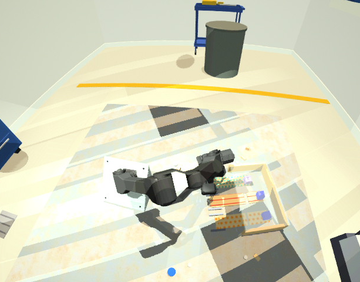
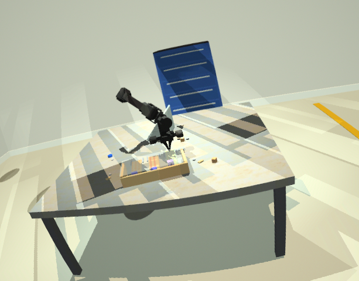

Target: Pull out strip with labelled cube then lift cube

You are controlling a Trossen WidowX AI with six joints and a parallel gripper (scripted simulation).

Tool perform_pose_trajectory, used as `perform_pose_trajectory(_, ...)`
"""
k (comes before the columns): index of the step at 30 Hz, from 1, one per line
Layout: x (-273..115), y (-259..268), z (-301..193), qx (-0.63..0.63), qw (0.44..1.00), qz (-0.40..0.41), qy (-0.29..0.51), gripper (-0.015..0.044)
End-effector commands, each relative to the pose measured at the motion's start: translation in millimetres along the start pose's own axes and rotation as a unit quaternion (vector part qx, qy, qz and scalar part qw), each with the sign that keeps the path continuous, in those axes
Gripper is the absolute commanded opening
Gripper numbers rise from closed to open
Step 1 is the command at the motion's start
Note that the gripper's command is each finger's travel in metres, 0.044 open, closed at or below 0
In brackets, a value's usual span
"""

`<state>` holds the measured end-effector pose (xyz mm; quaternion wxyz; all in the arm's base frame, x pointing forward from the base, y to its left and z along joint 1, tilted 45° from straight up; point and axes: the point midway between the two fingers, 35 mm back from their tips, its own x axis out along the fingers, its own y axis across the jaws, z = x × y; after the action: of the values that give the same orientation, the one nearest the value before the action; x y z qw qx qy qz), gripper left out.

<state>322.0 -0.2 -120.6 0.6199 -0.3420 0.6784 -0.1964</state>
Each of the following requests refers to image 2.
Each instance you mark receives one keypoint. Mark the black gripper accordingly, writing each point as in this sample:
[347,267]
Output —
[154,139]

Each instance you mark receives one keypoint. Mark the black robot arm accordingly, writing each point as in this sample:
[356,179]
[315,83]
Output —
[150,111]

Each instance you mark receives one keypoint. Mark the tan u-shaped wall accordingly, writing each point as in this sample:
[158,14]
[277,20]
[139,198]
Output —
[153,167]

